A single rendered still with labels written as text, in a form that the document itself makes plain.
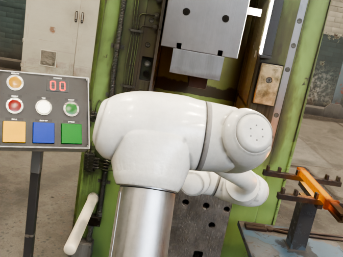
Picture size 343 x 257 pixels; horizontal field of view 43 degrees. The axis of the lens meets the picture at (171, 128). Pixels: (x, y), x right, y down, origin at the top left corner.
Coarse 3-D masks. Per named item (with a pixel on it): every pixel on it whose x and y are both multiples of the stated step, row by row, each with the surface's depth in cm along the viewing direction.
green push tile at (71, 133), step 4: (64, 124) 161; (68, 124) 162; (72, 124) 162; (76, 124) 163; (80, 124) 164; (64, 128) 161; (68, 128) 161; (72, 128) 162; (76, 128) 163; (80, 128) 163; (64, 132) 160; (68, 132) 161; (72, 132) 162; (76, 132) 162; (80, 132) 163; (64, 136) 160; (68, 136) 161; (72, 136) 161; (76, 136) 162; (80, 136) 163; (64, 140) 160; (68, 140) 160; (72, 140) 161; (76, 140) 162; (80, 140) 162
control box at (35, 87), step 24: (0, 72) 156; (24, 72) 159; (0, 96) 154; (24, 96) 158; (48, 96) 161; (72, 96) 165; (0, 120) 152; (24, 120) 156; (48, 120) 160; (72, 120) 163; (0, 144) 151; (24, 144) 154; (48, 144) 158; (72, 144) 162
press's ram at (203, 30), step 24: (168, 0) 164; (192, 0) 163; (216, 0) 163; (240, 0) 163; (168, 24) 166; (192, 24) 166; (216, 24) 166; (240, 24) 165; (192, 48) 168; (216, 48) 168
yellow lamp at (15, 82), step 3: (12, 78) 157; (15, 78) 157; (18, 78) 158; (9, 81) 156; (12, 81) 156; (15, 81) 157; (18, 81) 157; (9, 84) 156; (12, 84) 156; (15, 84) 157; (18, 84) 157; (12, 87) 156; (15, 87) 156; (18, 87) 157
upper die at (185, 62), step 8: (176, 48) 168; (176, 56) 169; (184, 56) 169; (192, 56) 169; (200, 56) 169; (208, 56) 169; (216, 56) 169; (176, 64) 170; (184, 64) 170; (192, 64) 170; (200, 64) 170; (208, 64) 170; (216, 64) 170; (176, 72) 171; (184, 72) 171; (192, 72) 171; (200, 72) 171; (208, 72) 170; (216, 72) 170; (216, 80) 171
